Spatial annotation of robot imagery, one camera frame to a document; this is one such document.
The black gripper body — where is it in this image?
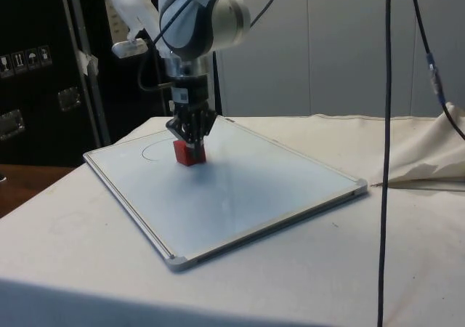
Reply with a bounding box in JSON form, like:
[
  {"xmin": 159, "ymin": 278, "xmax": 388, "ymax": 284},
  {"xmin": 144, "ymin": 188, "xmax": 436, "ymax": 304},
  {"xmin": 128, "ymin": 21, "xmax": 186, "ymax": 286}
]
[{"xmin": 170, "ymin": 75, "xmax": 211, "ymax": 107}]

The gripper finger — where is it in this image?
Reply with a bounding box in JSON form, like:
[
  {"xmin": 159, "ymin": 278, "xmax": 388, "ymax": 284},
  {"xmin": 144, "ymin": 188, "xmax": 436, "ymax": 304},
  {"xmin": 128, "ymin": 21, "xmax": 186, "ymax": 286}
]
[
  {"xmin": 166, "ymin": 103, "xmax": 194, "ymax": 150},
  {"xmin": 190, "ymin": 102, "xmax": 216, "ymax": 161}
]

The red cube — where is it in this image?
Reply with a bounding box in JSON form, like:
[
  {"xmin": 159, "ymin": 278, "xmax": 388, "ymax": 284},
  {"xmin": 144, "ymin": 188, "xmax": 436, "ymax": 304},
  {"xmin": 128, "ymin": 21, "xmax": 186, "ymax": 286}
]
[{"xmin": 172, "ymin": 140, "xmax": 207, "ymax": 168}]

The flat whiteboard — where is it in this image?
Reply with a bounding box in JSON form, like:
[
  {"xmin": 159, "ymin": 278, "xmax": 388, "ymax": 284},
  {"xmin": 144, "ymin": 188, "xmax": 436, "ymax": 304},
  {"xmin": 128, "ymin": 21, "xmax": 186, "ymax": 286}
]
[{"xmin": 82, "ymin": 115, "xmax": 369, "ymax": 273}]

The black cabinet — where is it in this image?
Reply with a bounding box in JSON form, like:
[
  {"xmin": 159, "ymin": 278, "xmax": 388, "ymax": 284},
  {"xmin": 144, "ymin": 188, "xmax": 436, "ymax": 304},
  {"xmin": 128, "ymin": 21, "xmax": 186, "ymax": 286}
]
[{"xmin": 0, "ymin": 0, "xmax": 174, "ymax": 168}]

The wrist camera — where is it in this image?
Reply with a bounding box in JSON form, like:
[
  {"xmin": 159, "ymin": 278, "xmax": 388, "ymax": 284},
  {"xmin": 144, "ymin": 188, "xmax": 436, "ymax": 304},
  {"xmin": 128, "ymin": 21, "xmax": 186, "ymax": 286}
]
[{"xmin": 111, "ymin": 38, "xmax": 148, "ymax": 59}]

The white plastic bracket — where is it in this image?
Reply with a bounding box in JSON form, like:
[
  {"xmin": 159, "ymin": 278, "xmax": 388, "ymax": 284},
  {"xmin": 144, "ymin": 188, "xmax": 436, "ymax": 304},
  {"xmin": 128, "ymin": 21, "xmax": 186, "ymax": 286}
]
[{"xmin": 106, "ymin": 0, "xmax": 161, "ymax": 41}]

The black cable with blue connector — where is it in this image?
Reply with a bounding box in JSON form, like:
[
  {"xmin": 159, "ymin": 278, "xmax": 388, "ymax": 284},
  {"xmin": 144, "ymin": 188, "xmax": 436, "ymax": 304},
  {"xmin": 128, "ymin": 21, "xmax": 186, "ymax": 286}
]
[{"xmin": 407, "ymin": 0, "xmax": 465, "ymax": 141}]

